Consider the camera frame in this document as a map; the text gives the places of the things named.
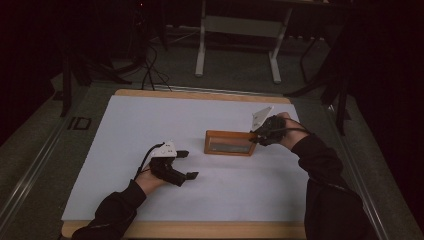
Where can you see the wooden picture frame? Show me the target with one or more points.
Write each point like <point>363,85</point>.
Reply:
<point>230,144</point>

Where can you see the person's left hand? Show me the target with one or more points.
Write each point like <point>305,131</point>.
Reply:
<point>149,182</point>

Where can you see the aluminium floor rail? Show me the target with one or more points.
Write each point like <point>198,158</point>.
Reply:
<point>366,196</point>
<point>31,170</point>

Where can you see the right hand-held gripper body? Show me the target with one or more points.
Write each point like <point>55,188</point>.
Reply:
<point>270,128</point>

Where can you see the white table mat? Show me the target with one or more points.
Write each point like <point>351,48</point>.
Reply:
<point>206,193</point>

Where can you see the person's right hand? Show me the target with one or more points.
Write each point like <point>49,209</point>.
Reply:
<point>293,133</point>

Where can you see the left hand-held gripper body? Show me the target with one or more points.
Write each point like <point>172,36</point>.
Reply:
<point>165,166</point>

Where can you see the black angled stand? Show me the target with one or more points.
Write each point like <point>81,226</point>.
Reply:
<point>336,86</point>

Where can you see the black tripod legs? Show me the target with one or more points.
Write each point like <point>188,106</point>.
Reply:
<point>106,71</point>

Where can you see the white metal stand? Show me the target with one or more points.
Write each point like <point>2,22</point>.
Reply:
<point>240,26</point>

